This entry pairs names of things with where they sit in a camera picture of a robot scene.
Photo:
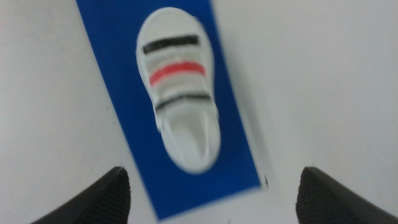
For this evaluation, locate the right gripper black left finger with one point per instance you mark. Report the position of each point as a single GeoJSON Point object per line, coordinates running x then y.
{"type": "Point", "coordinates": [105, 202]}

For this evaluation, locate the blue rectangular mat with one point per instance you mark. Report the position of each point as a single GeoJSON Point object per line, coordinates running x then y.
{"type": "Point", "coordinates": [186, 193]}

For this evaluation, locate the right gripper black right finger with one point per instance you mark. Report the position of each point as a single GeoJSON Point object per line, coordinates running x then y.
{"type": "Point", "coordinates": [323, 202]}

